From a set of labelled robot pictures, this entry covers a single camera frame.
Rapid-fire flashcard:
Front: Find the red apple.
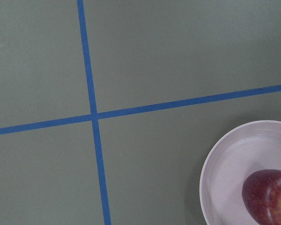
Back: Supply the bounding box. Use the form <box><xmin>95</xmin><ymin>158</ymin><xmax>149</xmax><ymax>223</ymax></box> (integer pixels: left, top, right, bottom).
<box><xmin>242</xmin><ymin>169</ymin><xmax>281</xmax><ymax>225</ymax></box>

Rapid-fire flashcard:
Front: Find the pink plate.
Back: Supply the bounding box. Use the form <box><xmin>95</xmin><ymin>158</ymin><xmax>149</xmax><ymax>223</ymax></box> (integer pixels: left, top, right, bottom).
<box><xmin>200</xmin><ymin>120</ymin><xmax>281</xmax><ymax>225</ymax></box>

